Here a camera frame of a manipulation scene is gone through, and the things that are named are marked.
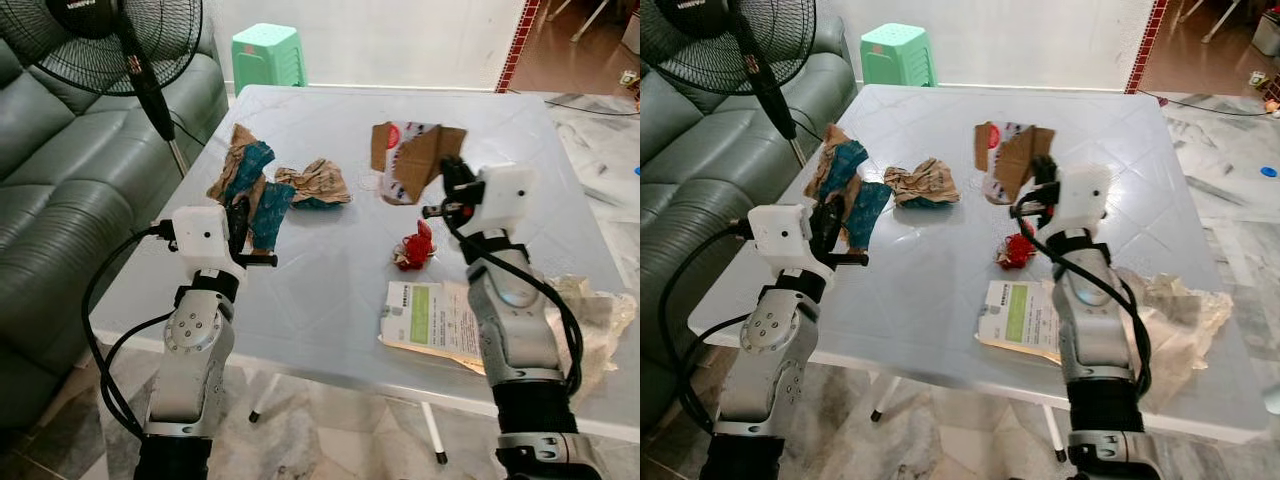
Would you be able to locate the crumpled brown paper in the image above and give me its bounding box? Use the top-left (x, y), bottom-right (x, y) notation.
top-left (883, 157), bottom-right (962, 210)
top-left (274, 157), bottom-right (354, 212)

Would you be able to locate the envelope with green label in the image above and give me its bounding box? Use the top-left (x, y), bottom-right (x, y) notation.
top-left (377, 281), bottom-right (490, 364)
top-left (976, 279), bottom-right (1064, 364)

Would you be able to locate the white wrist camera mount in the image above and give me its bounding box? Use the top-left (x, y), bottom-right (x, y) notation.
top-left (477, 164), bottom-right (537, 242)
top-left (1054, 164), bottom-right (1114, 237)
top-left (171, 204), bottom-right (247, 287)
top-left (747, 204), bottom-right (832, 292)

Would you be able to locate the grey-green leather sofa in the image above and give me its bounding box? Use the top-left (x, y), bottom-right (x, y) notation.
top-left (640, 12), bottom-right (847, 433)
top-left (0, 38), bottom-right (230, 433)

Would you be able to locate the torn brown paper wrapper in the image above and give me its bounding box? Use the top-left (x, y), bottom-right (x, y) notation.
top-left (804, 123), bottom-right (870, 200)
top-left (206, 123), bottom-right (277, 202)

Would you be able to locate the white folding table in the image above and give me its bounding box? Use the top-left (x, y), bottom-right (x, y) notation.
top-left (90, 84), bottom-right (641, 467)
top-left (689, 84), bottom-right (1272, 464)

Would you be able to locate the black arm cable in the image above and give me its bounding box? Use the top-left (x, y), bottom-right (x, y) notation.
top-left (439, 214), bottom-right (584, 397)
top-left (1009, 194), bottom-right (1154, 402)
top-left (81, 224), bottom-right (177, 442)
top-left (656, 224), bottom-right (752, 437)

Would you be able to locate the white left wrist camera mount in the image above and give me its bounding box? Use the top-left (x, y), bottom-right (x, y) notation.
top-left (747, 204), bottom-right (832, 292)
top-left (171, 204), bottom-right (247, 287)

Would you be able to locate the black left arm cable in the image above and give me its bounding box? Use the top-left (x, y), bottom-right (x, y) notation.
top-left (81, 224), bottom-right (177, 442)
top-left (656, 224), bottom-right (752, 437)

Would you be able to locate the mint green plastic stool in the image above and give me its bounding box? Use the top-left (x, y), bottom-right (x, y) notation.
top-left (231, 23), bottom-right (309, 97)
top-left (859, 23), bottom-right (939, 89)

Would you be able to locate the black standing fan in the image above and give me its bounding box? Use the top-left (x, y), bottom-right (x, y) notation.
top-left (640, 0), bottom-right (817, 167)
top-left (0, 0), bottom-right (205, 177)

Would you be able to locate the beige plastic bag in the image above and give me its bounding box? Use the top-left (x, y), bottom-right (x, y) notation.
top-left (544, 274), bottom-right (639, 403)
top-left (1114, 269), bottom-right (1234, 412)

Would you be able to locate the black floor cable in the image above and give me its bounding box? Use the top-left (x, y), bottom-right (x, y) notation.
top-left (544, 91), bottom-right (641, 117)
top-left (1134, 89), bottom-right (1280, 117)

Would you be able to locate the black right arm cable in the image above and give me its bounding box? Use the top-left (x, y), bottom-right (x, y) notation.
top-left (439, 214), bottom-right (584, 397)
top-left (1009, 194), bottom-right (1154, 402)

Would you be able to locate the crumpled red wrapper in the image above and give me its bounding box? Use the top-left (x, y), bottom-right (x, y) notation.
top-left (994, 221), bottom-right (1039, 272)
top-left (392, 219), bottom-right (438, 273)

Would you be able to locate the brown cardboard packet red print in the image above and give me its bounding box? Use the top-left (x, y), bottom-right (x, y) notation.
top-left (369, 120), bottom-right (469, 207)
top-left (972, 120), bottom-right (1057, 205)

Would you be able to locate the teal foil wrapper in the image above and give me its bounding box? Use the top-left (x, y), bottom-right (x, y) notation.
top-left (843, 179), bottom-right (894, 252)
top-left (249, 181), bottom-right (298, 252)

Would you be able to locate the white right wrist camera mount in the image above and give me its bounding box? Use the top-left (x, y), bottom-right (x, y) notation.
top-left (477, 164), bottom-right (537, 242)
top-left (1054, 164), bottom-right (1114, 237)

